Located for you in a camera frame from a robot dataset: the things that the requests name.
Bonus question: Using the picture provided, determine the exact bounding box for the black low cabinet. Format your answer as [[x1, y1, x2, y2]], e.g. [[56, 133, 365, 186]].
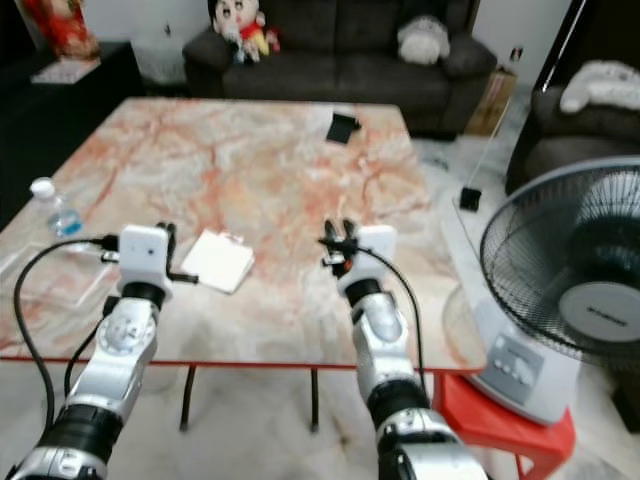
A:
[[0, 40, 147, 227]]

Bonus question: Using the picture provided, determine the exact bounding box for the red patterned decoration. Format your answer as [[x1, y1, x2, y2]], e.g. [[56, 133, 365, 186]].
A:
[[19, 0, 102, 60]]

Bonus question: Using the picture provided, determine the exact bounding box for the red plastic stool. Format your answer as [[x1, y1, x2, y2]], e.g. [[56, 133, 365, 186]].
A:
[[431, 370, 578, 480]]

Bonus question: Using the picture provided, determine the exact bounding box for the white plush toy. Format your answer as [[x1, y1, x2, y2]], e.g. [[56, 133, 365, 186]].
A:
[[559, 59, 640, 114]]

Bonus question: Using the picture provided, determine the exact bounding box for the white fan with black grille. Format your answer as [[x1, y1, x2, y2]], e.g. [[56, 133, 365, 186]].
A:
[[455, 155, 640, 429]]

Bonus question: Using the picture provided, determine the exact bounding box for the black metal table leg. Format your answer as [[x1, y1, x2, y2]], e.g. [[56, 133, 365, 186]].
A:
[[308, 367, 323, 434], [181, 365, 200, 434]]

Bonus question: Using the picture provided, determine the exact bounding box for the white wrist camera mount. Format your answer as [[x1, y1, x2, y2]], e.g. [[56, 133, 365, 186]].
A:
[[118, 224, 169, 289], [350, 225, 397, 281]]

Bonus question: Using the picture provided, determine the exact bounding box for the white pink patterned paper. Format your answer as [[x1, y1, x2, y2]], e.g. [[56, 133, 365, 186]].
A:
[[31, 57, 102, 85]]

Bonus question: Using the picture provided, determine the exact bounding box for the clear plastic water bottle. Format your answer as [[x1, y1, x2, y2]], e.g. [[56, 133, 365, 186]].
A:
[[29, 177, 83, 239]]

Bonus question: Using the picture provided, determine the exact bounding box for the brown cardboard box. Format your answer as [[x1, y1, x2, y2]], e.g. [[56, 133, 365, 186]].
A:
[[464, 66, 519, 139]]

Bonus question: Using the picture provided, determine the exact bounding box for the short black left arm cable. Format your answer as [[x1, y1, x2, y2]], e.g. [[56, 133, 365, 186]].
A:
[[62, 296, 122, 403]]

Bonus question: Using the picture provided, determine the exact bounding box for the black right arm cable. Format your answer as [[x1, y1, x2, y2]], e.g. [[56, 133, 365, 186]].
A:
[[358, 245, 430, 393]]

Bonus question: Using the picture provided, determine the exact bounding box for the small black floor box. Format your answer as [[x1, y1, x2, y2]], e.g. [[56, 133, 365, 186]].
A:
[[457, 185, 484, 212]]

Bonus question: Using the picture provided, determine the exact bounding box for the cartoon boy plush doll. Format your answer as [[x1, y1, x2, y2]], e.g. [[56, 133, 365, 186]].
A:
[[207, 0, 282, 64]]

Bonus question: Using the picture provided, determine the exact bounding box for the long black left arm cable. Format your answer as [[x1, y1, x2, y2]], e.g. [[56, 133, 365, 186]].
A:
[[12, 234, 121, 433]]

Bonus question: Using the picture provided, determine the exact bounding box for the white grey plush cushion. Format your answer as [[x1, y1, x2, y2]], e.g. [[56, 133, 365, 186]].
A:
[[396, 14, 452, 67]]

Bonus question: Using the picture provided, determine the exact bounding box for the dark grey sofa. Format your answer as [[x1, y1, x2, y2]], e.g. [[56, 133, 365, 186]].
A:
[[181, 0, 500, 138]]

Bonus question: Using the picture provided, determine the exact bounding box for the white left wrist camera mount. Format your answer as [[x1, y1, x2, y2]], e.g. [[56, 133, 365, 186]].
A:
[[118, 224, 169, 289]]

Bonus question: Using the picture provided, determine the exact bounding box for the small black square pouch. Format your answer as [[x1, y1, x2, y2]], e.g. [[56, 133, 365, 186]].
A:
[[326, 112, 364, 145]]

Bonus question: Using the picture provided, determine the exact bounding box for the dark grey armchair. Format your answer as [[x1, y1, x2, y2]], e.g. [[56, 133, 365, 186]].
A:
[[504, 60, 640, 197]]

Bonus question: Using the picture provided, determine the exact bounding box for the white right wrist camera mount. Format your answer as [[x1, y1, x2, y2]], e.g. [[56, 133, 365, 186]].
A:
[[350, 225, 397, 281]]

